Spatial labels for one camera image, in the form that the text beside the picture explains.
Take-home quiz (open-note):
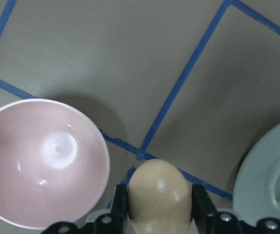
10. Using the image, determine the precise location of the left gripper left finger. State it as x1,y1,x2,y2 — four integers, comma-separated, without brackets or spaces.
93,184,128,234

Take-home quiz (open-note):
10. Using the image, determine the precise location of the pale green steel pot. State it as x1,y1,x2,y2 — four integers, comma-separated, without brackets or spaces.
233,124,280,226

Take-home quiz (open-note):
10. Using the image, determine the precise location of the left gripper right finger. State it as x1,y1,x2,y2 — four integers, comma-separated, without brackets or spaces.
191,184,242,234

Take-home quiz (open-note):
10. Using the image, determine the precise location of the pink bowl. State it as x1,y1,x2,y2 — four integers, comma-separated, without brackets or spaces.
0,98,110,230

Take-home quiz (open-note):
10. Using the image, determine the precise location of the beige egg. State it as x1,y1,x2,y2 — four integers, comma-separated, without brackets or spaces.
128,159,192,234

